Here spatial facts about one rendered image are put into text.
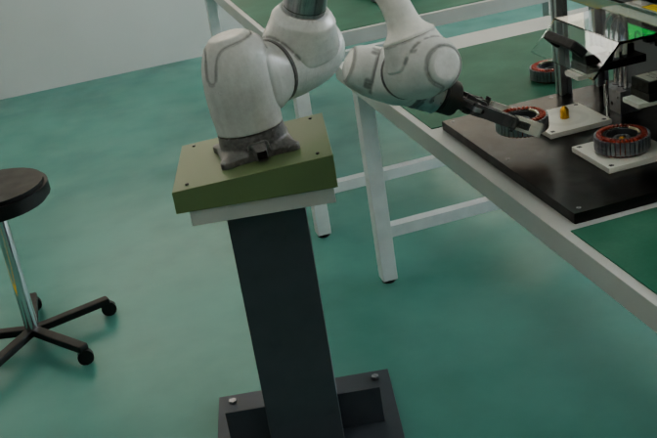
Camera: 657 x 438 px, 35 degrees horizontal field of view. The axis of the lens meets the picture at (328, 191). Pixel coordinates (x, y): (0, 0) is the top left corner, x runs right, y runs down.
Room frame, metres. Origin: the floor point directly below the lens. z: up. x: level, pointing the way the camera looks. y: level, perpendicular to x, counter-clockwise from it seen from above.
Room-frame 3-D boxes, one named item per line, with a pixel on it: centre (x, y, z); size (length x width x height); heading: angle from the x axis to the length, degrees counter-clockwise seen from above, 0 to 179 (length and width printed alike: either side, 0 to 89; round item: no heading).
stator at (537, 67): (2.59, -0.63, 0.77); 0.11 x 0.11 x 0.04
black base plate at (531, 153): (2.07, -0.60, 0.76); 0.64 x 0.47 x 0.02; 13
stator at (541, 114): (2.05, -0.43, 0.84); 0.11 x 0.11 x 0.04
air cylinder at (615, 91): (2.22, -0.69, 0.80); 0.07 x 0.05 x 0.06; 13
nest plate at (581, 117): (2.19, -0.55, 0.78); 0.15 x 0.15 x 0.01; 13
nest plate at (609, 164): (1.95, -0.61, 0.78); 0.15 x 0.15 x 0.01; 13
